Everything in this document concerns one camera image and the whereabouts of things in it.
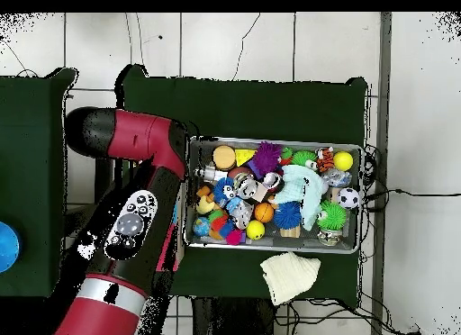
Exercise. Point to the purple spiky ball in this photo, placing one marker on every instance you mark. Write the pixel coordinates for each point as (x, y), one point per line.
(265, 158)

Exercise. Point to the mint green knit cloth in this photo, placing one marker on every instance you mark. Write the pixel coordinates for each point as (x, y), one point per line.
(302, 191)

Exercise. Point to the cream knit cloth roll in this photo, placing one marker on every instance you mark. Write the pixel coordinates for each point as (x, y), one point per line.
(288, 276)

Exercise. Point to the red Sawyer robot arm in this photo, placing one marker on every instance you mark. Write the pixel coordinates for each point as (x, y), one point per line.
(140, 137)

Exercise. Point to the clear mesh bin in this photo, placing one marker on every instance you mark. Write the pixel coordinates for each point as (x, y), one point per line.
(353, 234)

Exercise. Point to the blue fuzzy monster toy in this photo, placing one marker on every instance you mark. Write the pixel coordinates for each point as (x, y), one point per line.
(223, 191)

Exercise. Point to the yellow cheese wedge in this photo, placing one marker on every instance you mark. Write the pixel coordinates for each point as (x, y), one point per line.
(243, 156)

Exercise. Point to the yellow ball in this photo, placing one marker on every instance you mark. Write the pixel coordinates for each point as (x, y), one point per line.
(255, 230)

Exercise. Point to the dark green tablecloth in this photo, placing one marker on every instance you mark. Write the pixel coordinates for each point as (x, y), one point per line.
(245, 104)

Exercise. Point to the orange tiger plush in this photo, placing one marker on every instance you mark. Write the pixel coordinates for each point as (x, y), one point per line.
(324, 159)

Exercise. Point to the green spiky ball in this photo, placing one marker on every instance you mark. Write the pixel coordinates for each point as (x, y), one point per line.
(333, 217)

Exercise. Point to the black and white soccer ball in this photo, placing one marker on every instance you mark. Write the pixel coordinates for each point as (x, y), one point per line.
(348, 198)

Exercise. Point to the black upright bar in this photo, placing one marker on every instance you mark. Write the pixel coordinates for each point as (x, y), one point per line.
(104, 176)

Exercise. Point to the green covered side table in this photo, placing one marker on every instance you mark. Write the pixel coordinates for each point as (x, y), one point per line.
(36, 169)

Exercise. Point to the small blue object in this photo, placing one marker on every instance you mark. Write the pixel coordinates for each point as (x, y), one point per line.
(7, 246)

